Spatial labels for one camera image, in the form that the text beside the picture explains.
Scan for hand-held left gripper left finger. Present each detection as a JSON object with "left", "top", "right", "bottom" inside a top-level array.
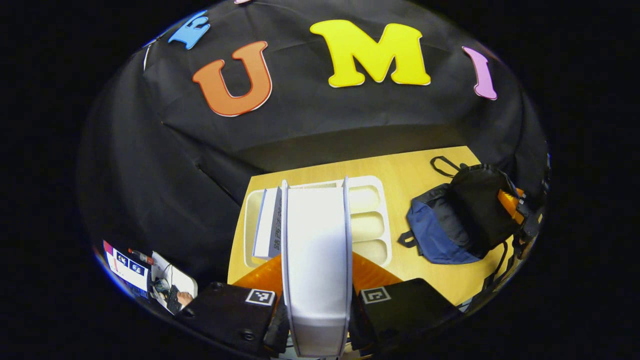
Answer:
[{"left": 175, "top": 252, "right": 292, "bottom": 359}]

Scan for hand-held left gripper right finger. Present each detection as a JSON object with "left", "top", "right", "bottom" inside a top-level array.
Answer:
[{"left": 347, "top": 251, "right": 462, "bottom": 354}]

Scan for blue schoolbag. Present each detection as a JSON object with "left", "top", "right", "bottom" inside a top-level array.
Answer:
[{"left": 398, "top": 156, "right": 525, "bottom": 297}]

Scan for white plastic bookshelf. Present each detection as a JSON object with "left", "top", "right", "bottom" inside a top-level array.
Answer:
[{"left": 243, "top": 175, "right": 394, "bottom": 270}]

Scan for grey-blue book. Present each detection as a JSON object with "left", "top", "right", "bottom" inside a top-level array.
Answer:
[{"left": 251, "top": 186, "right": 284, "bottom": 261}]

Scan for white book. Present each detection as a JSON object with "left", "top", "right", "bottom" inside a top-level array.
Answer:
[{"left": 279, "top": 176, "right": 354, "bottom": 359}]

